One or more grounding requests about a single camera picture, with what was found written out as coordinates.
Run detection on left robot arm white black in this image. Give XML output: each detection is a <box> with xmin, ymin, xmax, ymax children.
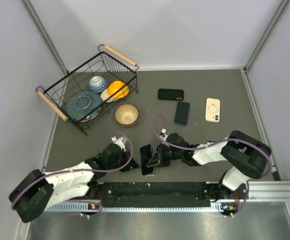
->
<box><xmin>9</xmin><ymin>143</ymin><xmax>139</xmax><ymax>223</ymax></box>

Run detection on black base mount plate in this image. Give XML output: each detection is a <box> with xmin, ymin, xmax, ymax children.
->
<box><xmin>97</xmin><ymin>182</ymin><xmax>210</xmax><ymax>208</ymax></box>

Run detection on blue white patterned bowl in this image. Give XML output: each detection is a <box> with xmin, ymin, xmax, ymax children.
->
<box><xmin>89</xmin><ymin>76</ymin><xmax>108</xmax><ymax>94</ymax></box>

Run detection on yellow bowl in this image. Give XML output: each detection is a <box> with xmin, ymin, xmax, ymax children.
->
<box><xmin>107</xmin><ymin>80</ymin><xmax>129</xmax><ymax>99</ymax></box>

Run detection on black wire basket wooden handles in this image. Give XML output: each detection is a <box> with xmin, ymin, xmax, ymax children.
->
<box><xmin>36</xmin><ymin>44</ymin><xmax>139</xmax><ymax>134</ymax></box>

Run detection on aluminium rail with comb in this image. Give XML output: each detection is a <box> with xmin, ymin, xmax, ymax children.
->
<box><xmin>46</xmin><ymin>181</ymin><xmax>290</xmax><ymax>213</ymax></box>

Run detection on teal blue phone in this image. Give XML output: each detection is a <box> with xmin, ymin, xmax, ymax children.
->
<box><xmin>140</xmin><ymin>144</ymin><xmax>155</xmax><ymax>177</ymax></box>

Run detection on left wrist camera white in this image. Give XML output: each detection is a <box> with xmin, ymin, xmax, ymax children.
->
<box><xmin>111</xmin><ymin>136</ymin><xmax>127</xmax><ymax>151</ymax></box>

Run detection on cream phone case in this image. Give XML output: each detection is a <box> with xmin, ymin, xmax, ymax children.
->
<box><xmin>205</xmin><ymin>98</ymin><xmax>220</xmax><ymax>123</ymax></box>

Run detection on beige brown bowl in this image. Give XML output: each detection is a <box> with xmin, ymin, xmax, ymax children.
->
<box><xmin>114</xmin><ymin>104</ymin><xmax>139</xmax><ymax>127</ymax></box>

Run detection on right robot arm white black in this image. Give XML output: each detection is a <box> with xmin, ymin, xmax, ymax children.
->
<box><xmin>146</xmin><ymin>130</ymin><xmax>272</xmax><ymax>201</ymax></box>

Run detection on teal blue plate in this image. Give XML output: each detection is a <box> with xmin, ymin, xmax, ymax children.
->
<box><xmin>66</xmin><ymin>91</ymin><xmax>102</xmax><ymax>120</ymax></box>

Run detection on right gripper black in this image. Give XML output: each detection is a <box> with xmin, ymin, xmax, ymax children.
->
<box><xmin>148</xmin><ymin>142</ymin><xmax>183</xmax><ymax>167</ymax></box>

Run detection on pink plate under teal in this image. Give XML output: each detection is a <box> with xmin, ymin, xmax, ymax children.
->
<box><xmin>80</xmin><ymin>112</ymin><xmax>100</xmax><ymax>123</ymax></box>

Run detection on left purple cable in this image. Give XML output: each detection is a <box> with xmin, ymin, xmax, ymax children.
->
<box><xmin>11</xmin><ymin>131</ymin><xmax>134</xmax><ymax>211</ymax></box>

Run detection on dark blue phone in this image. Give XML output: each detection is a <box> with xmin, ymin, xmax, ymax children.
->
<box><xmin>174</xmin><ymin>101</ymin><xmax>190</xmax><ymax>126</ymax></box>

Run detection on black phone case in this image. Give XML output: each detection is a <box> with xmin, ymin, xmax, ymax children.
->
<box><xmin>158</xmin><ymin>88</ymin><xmax>184</xmax><ymax>101</ymax></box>

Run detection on white bowl in basket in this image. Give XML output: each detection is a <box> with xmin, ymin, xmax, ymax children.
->
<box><xmin>100</xmin><ymin>89</ymin><xmax>119</xmax><ymax>103</ymax></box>

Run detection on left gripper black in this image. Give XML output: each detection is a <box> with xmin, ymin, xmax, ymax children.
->
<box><xmin>107</xmin><ymin>148</ymin><xmax>140</xmax><ymax>172</ymax></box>

